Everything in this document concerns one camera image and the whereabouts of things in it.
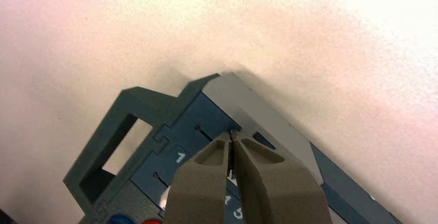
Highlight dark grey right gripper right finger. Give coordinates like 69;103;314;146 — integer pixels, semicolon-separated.
231;130;334;224

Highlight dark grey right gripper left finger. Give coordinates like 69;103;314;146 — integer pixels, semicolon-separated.
163;132;232;224

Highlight blue grey control panel board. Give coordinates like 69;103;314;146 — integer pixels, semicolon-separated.
63;72;404;224

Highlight blue push button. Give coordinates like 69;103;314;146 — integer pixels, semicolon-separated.
108;214;136;224

